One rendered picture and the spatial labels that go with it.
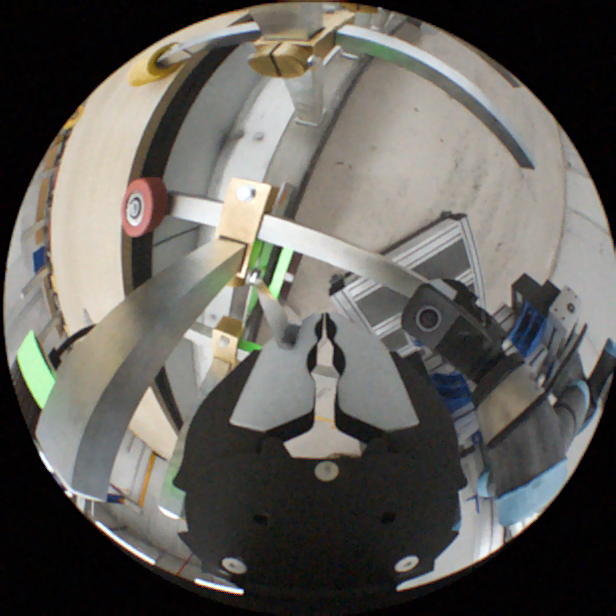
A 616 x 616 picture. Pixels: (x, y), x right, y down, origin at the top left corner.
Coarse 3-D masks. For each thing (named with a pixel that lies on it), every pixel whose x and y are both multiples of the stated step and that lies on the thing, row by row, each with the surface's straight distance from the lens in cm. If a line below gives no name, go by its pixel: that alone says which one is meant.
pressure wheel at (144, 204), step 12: (144, 180) 28; (156, 180) 29; (132, 192) 30; (144, 192) 28; (156, 192) 28; (132, 204) 29; (144, 204) 28; (156, 204) 27; (132, 216) 31; (144, 216) 28; (156, 216) 28; (132, 228) 30; (144, 228) 28
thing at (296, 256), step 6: (294, 252) 41; (300, 252) 40; (294, 258) 41; (300, 258) 41; (294, 264) 41; (288, 270) 42; (294, 270) 42; (288, 276) 42; (282, 282) 43; (288, 282) 43; (282, 288) 44; (288, 288) 44; (282, 294) 44
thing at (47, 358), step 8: (88, 328) 16; (72, 336) 16; (80, 336) 16; (40, 344) 15; (64, 344) 16; (40, 352) 13; (56, 352) 16; (72, 352) 12; (48, 360) 14; (56, 360) 16; (64, 360) 12; (48, 368) 13; (56, 368) 16; (56, 376) 12; (40, 408) 13
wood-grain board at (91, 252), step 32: (192, 32) 55; (128, 64) 77; (192, 64) 39; (96, 96) 89; (128, 96) 48; (160, 96) 35; (96, 128) 58; (128, 128) 38; (64, 160) 91; (96, 160) 48; (128, 160) 34; (64, 192) 74; (96, 192) 43; (64, 224) 70; (96, 224) 42; (64, 256) 73; (96, 256) 44; (128, 256) 37; (64, 288) 86; (96, 288) 49; (128, 288) 39; (96, 320) 59; (160, 416) 79; (160, 448) 192
